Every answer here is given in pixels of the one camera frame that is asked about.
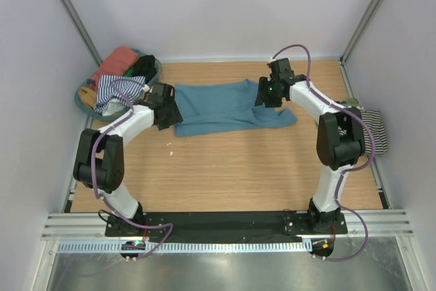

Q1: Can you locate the coral red garment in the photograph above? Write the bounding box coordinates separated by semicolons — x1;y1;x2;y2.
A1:
90;46;139;84

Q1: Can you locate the light blue garment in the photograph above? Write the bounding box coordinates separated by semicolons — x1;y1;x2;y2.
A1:
174;79;297;137

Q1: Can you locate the olive green folded tank top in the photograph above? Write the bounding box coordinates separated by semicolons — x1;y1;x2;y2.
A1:
340;97;360;108

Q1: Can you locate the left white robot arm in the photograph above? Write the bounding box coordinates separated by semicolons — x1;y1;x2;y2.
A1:
73;82;183;236

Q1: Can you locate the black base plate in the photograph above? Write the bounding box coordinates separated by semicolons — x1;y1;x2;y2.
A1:
104;211;349;238

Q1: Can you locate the green garment in basket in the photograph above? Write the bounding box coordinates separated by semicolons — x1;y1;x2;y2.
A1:
124;67;134;77

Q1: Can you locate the mustard brown garment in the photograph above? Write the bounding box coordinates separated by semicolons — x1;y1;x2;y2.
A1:
78;87;97;110

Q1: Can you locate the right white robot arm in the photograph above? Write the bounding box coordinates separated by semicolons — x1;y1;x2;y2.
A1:
255;59;365;234

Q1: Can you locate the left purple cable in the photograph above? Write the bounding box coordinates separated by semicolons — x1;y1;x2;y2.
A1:
91;78;174;260

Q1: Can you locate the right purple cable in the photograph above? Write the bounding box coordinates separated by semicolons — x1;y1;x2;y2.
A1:
272;44;376;262

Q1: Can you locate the purple cable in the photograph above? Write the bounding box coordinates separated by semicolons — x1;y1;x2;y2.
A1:
272;44;376;262
91;78;174;260

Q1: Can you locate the white striped garment in basket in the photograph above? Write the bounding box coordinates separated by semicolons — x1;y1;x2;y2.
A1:
93;75;146;117

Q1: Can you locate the aluminium frame rail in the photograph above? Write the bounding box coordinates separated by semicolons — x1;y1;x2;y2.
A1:
42;209;413;243

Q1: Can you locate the black garment in basket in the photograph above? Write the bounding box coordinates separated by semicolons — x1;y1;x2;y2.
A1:
131;55;157;81

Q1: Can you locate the thin striped black tank top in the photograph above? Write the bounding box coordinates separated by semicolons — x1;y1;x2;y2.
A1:
360;110;388;156

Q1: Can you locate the teal laundry basket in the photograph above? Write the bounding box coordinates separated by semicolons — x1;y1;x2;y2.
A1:
74;48;162;122

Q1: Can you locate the slotted white cable duct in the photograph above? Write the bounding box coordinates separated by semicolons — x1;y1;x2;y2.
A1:
57;239;312;254

